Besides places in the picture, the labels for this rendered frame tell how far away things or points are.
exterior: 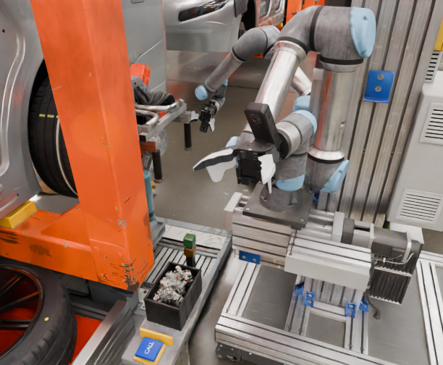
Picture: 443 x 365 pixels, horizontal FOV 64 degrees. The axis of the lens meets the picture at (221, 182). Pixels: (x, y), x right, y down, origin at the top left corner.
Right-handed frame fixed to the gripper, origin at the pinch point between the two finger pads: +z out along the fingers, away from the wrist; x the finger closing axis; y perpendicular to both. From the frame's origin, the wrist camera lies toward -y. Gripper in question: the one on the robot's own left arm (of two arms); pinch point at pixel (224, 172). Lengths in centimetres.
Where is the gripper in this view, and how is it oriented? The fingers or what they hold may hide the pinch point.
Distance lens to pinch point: 63.3
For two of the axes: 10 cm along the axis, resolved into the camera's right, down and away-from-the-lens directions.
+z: -5.6, 4.3, -7.1
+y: 1.2, 8.9, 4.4
